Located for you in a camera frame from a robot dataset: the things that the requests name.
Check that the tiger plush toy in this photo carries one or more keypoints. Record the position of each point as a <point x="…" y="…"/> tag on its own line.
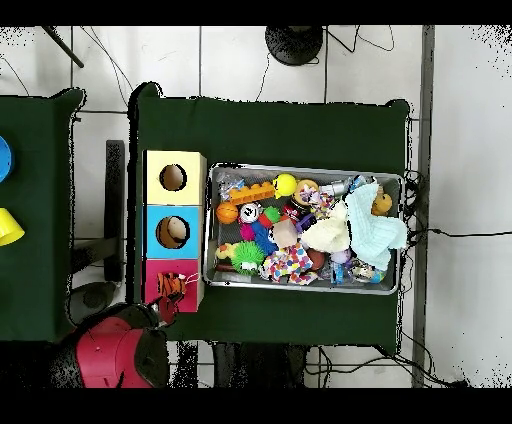
<point x="170" y="284"/>

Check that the mint green cloth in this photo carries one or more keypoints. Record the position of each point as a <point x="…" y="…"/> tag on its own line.
<point x="376" y="232"/>

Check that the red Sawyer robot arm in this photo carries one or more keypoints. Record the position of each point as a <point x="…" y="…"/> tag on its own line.
<point x="104" y="352"/>

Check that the wooden three-hole box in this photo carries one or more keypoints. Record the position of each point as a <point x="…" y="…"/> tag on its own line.
<point x="160" y="240"/>

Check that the silver mesh bin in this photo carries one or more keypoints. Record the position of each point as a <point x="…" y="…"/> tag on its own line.
<point x="228" y="236"/>

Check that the green spiky ball toy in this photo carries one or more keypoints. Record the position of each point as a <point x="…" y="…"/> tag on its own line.
<point x="246" y="254"/>

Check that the orange toy basketball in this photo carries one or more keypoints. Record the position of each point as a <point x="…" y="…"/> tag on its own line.
<point x="227" y="212"/>

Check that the black upright panel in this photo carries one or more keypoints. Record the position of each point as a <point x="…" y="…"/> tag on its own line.
<point x="114" y="200"/>

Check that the polka dot cloth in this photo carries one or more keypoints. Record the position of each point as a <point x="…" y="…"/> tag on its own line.
<point x="288" y="262"/>

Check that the beige cardboard block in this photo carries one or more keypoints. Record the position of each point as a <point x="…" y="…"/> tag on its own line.
<point x="284" y="234"/>

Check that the orange toy block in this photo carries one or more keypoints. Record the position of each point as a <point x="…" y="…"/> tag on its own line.
<point x="250" y="194"/>

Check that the dark green side tablecloth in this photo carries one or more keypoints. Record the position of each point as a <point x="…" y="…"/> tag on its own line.
<point x="36" y="260"/>

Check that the yellow ball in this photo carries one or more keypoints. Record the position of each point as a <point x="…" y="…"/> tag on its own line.
<point x="285" y="185"/>

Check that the cream white cloth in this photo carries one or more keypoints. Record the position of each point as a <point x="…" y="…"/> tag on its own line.
<point x="328" y="234"/>

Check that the yellow cup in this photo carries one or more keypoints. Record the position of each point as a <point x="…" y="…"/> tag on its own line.
<point x="8" y="228"/>

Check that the blue cup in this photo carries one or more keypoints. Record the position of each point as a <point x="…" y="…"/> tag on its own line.
<point x="4" y="160"/>

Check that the orange plush toy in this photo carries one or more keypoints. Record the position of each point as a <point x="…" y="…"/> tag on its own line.
<point x="383" y="203"/>

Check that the black rod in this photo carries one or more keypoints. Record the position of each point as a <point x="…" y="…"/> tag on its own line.
<point x="64" y="47"/>

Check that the black round stand base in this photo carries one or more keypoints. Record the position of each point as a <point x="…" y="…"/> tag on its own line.
<point x="294" y="44"/>

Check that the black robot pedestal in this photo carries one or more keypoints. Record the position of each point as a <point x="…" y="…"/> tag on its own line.
<point x="256" y="368"/>

